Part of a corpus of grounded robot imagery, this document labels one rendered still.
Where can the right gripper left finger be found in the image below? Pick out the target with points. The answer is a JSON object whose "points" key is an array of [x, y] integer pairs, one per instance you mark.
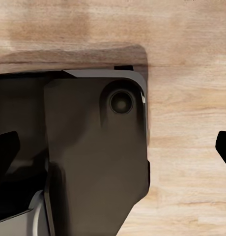
{"points": [[9, 148]]}

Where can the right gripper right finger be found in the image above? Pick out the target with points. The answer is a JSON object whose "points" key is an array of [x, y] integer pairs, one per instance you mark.
{"points": [[221, 144]]}

